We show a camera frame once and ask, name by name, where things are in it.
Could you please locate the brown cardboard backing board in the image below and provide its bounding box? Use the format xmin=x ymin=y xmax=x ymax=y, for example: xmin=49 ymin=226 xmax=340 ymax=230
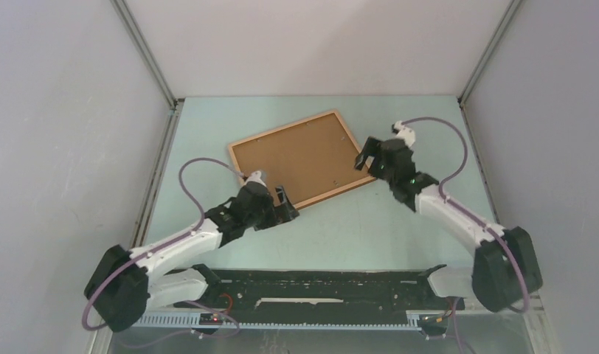
xmin=233 ymin=115 xmax=371 ymax=204

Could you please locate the wooden picture frame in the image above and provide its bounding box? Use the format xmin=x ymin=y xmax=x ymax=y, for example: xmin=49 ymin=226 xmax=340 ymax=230
xmin=226 ymin=109 xmax=378 ymax=211

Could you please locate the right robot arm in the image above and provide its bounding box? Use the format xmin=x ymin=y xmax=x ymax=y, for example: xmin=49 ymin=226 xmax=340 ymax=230
xmin=355 ymin=136 xmax=544 ymax=313

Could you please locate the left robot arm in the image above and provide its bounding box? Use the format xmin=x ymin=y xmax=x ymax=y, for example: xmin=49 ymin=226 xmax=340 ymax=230
xmin=84 ymin=181 xmax=299 ymax=333

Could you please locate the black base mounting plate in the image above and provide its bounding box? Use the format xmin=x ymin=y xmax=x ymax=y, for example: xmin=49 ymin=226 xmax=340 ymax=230
xmin=198 ymin=269 xmax=465 ymax=327

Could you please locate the small green circuit board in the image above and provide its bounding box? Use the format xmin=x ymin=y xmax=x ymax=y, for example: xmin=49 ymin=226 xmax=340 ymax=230
xmin=198 ymin=313 xmax=224 ymax=326

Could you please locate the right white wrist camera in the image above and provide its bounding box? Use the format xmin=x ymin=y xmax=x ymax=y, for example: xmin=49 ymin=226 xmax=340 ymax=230
xmin=392 ymin=120 xmax=416 ymax=149

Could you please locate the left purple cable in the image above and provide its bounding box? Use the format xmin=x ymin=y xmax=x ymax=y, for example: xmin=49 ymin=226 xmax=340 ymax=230
xmin=80 ymin=157 xmax=246 ymax=341

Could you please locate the purple cable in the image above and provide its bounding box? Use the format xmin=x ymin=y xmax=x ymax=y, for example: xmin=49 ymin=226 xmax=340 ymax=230
xmin=80 ymin=157 xmax=246 ymax=341
xmin=402 ymin=116 xmax=531 ymax=353

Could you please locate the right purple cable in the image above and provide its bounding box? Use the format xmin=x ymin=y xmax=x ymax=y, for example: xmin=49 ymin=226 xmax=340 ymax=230
xmin=402 ymin=116 xmax=531 ymax=353

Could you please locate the left corner metal post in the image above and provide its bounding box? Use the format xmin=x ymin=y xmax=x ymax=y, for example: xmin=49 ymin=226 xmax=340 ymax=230
xmin=111 ymin=0 xmax=181 ymax=247

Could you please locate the corner metal post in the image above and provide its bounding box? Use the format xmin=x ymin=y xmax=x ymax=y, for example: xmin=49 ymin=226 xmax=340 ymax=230
xmin=111 ymin=0 xmax=181 ymax=247
xmin=457 ymin=0 xmax=524 ymax=221

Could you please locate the right corner metal post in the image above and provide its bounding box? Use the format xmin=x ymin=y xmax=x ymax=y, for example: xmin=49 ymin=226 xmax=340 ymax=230
xmin=457 ymin=0 xmax=524 ymax=221

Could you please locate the aluminium rail frame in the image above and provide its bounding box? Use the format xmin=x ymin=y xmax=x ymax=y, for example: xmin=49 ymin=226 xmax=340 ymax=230
xmin=86 ymin=278 xmax=545 ymax=354

